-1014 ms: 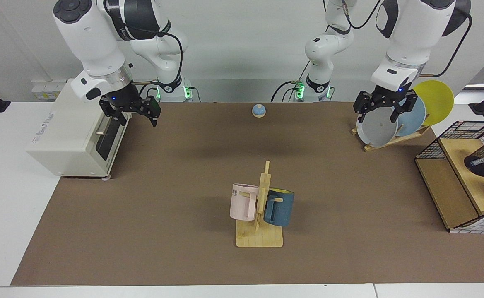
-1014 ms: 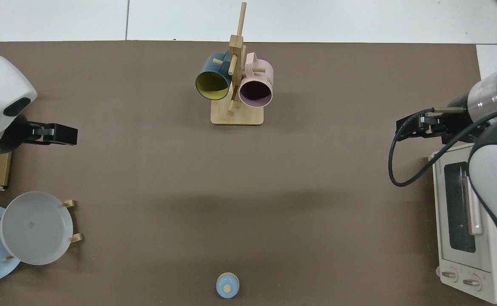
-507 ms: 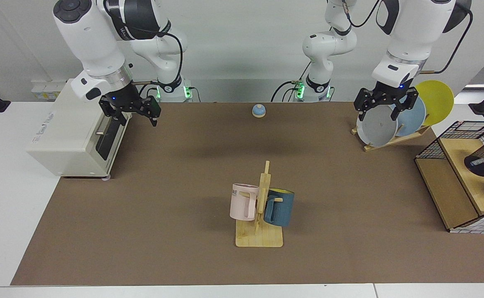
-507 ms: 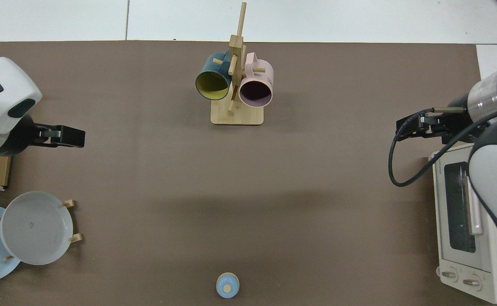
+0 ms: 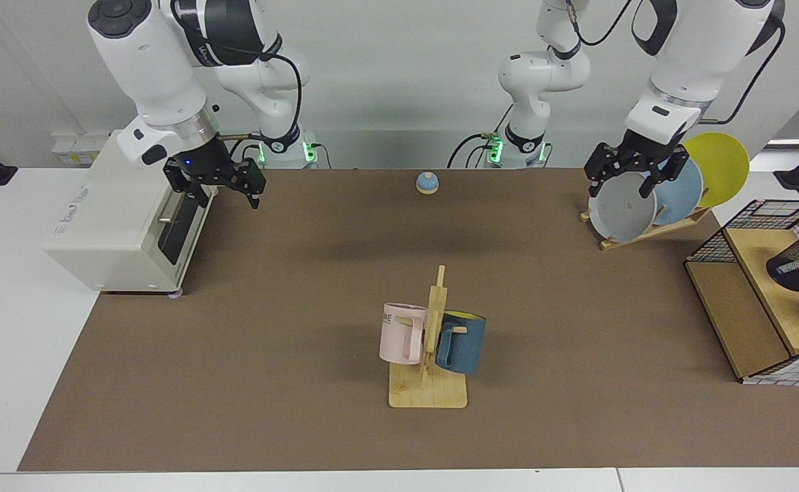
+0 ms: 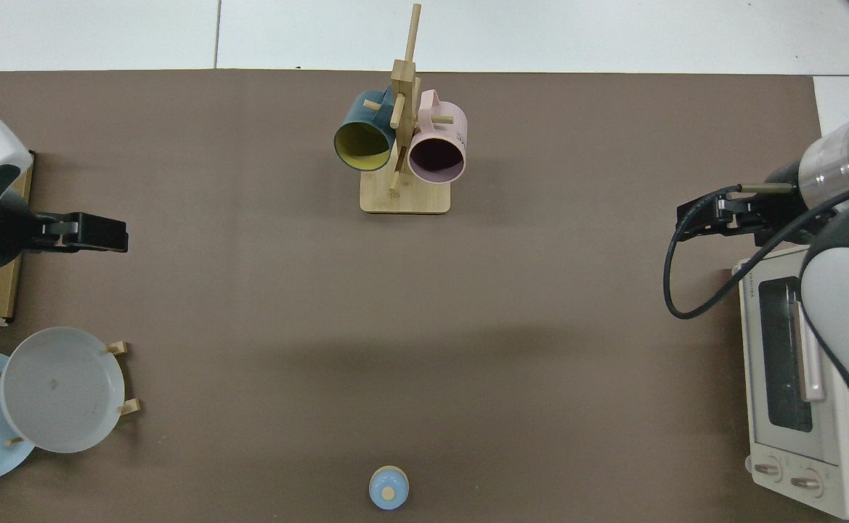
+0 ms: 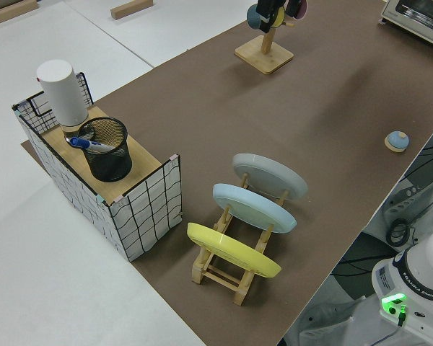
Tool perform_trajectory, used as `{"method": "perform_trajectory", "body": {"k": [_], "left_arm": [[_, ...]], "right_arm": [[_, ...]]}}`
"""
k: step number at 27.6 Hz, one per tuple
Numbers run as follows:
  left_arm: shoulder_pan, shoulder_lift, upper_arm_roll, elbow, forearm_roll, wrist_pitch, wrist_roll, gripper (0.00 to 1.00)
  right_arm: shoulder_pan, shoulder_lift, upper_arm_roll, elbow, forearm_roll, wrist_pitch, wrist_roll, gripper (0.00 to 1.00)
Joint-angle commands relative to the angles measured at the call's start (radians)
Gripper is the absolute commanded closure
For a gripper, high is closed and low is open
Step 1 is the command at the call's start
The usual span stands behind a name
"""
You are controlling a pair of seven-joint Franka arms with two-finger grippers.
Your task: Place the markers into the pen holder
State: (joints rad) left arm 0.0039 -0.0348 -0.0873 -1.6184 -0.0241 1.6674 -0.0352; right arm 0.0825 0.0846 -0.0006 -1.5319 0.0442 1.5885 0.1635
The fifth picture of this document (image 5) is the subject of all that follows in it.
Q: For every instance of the light blue plate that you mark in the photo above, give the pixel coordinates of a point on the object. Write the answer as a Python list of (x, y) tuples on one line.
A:
[(683, 195)]

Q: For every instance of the grey plate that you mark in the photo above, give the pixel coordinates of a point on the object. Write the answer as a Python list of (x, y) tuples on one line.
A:
[(621, 215)]

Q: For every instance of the wooden plate rack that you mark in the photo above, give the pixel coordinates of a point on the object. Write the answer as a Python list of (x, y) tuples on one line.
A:
[(645, 234)]

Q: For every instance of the yellow plate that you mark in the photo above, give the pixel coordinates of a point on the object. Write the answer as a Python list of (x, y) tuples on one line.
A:
[(720, 164)]

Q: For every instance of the pale toaster oven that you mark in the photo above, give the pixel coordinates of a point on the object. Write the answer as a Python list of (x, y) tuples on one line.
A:
[(112, 219)]

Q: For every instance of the small blue round bell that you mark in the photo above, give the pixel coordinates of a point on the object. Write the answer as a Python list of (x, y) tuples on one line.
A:
[(427, 183)]

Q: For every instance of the brown table cloth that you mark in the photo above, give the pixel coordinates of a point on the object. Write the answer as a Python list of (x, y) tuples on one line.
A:
[(235, 383)]

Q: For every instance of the pink cup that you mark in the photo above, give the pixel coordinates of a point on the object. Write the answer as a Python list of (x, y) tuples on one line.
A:
[(399, 335)]

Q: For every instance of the teal cup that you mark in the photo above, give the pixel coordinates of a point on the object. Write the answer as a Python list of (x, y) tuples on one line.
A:
[(464, 345)]

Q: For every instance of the wooden cup stand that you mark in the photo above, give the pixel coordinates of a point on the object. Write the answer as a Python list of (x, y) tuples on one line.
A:
[(426, 393)]

